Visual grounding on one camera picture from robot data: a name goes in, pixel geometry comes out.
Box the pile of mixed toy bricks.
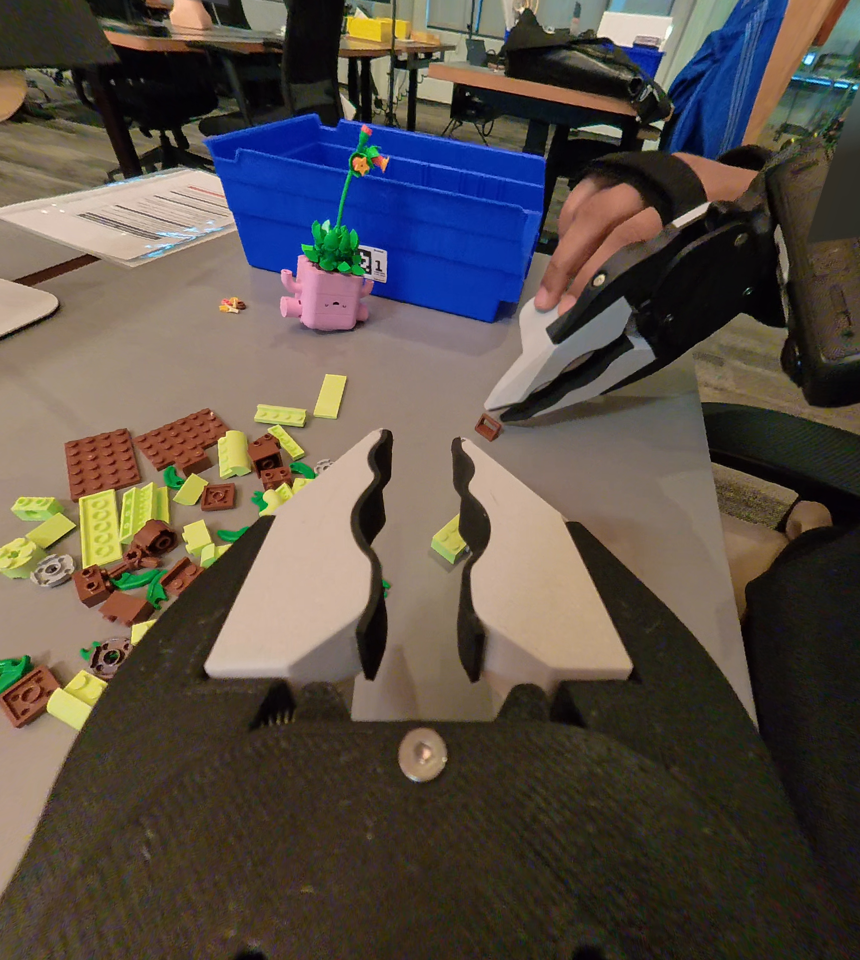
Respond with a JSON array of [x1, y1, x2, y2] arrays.
[[0, 405, 335, 730]]

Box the wooden post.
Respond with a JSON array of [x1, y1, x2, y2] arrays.
[[739, 0, 852, 149]]

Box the person's right hand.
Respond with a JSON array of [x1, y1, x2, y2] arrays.
[[535, 152, 706, 314]]

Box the pink brick pot figure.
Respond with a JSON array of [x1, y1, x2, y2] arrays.
[[280, 125, 392, 333]]

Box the black bag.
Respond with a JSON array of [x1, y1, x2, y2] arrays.
[[502, 7, 676, 126]]

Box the small yellow bin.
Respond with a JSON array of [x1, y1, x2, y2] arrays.
[[345, 14, 413, 44]]

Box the white printed card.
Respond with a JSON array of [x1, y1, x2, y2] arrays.
[[0, 168, 241, 268]]

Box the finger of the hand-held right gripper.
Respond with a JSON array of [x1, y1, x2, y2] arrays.
[[484, 294, 637, 411], [499, 336, 661, 424]]

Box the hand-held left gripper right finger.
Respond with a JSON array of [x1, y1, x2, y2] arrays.
[[450, 437, 635, 702]]

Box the black office chair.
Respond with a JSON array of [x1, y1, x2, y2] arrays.
[[126, 41, 222, 177]]

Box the wooden background table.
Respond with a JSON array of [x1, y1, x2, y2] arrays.
[[427, 61, 665, 183]]

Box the blue jacket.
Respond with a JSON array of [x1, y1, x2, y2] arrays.
[[661, 0, 792, 164]]

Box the person's right forearm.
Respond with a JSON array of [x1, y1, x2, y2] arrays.
[[672, 146, 773, 206]]

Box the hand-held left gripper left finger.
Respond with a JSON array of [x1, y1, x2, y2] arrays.
[[205, 429, 395, 685]]

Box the lime smooth tile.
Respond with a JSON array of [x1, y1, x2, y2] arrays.
[[313, 372, 349, 420]]

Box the blue plastic bin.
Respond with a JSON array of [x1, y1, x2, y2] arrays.
[[202, 113, 549, 324]]

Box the lime long studded plate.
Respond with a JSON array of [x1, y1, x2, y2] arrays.
[[429, 513, 473, 566]]

